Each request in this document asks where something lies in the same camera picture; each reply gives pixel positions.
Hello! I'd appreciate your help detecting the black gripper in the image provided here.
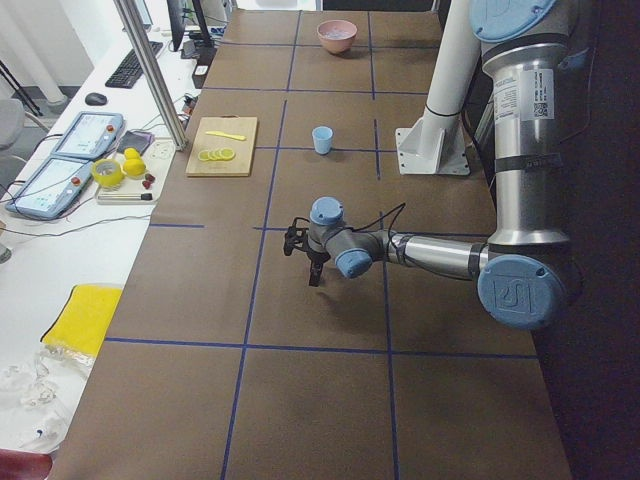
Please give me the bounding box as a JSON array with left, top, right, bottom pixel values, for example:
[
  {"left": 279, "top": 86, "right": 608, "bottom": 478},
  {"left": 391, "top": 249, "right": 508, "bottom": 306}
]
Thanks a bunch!
[{"left": 283, "top": 225, "right": 330, "bottom": 287}]

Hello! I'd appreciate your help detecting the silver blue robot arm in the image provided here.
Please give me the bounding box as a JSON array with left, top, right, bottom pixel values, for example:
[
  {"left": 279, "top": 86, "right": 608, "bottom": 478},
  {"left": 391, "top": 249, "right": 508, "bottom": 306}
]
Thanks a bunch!
[{"left": 283, "top": 1, "right": 579, "bottom": 330}]

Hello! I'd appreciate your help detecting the light blue plastic cup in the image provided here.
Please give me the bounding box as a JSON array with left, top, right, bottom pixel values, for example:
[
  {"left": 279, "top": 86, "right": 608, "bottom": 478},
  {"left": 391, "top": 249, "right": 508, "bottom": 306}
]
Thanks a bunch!
[{"left": 312, "top": 126, "right": 334, "bottom": 155}]

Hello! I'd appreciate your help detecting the wooden cutting board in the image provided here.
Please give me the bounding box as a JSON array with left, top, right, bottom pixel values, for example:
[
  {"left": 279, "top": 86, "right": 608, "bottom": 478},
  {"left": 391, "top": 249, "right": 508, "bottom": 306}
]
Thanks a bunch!
[{"left": 185, "top": 116, "right": 258, "bottom": 177}]

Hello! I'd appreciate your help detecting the yellow plastic knife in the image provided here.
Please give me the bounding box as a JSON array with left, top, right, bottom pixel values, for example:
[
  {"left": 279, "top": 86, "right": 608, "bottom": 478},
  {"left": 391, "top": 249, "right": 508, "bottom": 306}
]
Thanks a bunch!
[{"left": 205, "top": 130, "right": 247, "bottom": 141}]

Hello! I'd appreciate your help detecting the white tray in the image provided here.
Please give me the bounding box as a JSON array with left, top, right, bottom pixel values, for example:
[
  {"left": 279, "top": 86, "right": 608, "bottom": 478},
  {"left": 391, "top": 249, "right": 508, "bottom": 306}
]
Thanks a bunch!
[{"left": 94, "top": 143, "right": 175, "bottom": 205}]

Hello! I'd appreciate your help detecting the yellow tape roll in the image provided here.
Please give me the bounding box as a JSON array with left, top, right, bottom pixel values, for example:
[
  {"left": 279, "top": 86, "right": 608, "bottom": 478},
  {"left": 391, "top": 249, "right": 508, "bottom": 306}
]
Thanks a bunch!
[{"left": 91, "top": 159, "right": 124, "bottom": 188}]

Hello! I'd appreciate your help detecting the pink bowl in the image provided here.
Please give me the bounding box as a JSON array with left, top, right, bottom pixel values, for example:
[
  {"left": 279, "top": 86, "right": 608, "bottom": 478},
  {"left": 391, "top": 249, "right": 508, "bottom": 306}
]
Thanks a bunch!
[{"left": 316, "top": 19, "right": 358, "bottom": 54}]

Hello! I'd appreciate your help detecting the yellow cloth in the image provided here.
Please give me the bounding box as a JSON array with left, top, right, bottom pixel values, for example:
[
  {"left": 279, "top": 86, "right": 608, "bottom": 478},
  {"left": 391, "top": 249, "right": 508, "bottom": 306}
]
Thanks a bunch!
[{"left": 41, "top": 284, "right": 122, "bottom": 358}]

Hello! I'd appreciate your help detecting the teach pendant upper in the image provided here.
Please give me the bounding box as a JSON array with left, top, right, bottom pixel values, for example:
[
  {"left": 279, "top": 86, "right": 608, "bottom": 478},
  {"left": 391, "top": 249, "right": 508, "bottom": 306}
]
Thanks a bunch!
[{"left": 53, "top": 111, "right": 124, "bottom": 160}]

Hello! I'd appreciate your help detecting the teach pendant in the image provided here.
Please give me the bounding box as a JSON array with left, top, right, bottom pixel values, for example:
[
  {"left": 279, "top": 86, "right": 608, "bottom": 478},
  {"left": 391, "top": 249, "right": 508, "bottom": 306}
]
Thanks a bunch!
[
  {"left": 5, "top": 155, "right": 94, "bottom": 221},
  {"left": 53, "top": 111, "right": 124, "bottom": 160}
]

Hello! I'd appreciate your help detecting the black keyboard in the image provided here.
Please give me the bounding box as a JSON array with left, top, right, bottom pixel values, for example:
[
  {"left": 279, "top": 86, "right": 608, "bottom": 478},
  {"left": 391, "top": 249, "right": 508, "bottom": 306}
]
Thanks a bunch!
[{"left": 105, "top": 49, "right": 143, "bottom": 89}]

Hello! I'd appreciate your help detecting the teach pendant lower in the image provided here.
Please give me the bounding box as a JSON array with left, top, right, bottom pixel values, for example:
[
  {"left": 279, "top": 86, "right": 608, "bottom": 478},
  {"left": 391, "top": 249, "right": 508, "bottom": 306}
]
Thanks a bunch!
[{"left": 5, "top": 155, "right": 94, "bottom": 221}]

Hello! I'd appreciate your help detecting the black computer mouse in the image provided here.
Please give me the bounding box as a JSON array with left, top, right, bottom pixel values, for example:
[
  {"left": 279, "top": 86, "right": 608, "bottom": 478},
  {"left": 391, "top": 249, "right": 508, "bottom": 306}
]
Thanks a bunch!
[{"left": 84, "top": 92, "right": 108, "bottom": 106}]

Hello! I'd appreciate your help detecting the clear plastic bag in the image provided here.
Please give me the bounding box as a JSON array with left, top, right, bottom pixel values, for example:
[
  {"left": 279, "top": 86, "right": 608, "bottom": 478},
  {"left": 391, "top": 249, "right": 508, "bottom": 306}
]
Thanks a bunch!
[{"left": 1, "top": 346, "right": 95, "bottom": 453}]

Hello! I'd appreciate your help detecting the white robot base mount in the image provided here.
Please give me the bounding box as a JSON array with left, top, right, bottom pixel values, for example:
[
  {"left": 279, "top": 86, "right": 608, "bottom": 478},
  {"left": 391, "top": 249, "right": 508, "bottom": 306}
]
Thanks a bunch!
[{"left": 396, "top": 0, "right": 481, "bottom": 176}]

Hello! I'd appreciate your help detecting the aluminium frame post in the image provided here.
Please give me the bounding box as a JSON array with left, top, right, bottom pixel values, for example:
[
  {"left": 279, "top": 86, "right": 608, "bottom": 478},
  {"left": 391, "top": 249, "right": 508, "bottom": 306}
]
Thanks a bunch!
[{"left": 114, "top": 0, "right": 188, "bottom": 151}]

